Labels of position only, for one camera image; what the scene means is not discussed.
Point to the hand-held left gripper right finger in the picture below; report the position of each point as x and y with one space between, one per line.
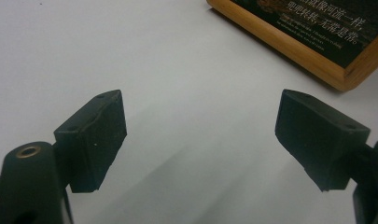
317 143

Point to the wooden photo frame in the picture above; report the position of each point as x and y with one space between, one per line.
301 53

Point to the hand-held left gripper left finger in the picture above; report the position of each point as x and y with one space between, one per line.
93 146

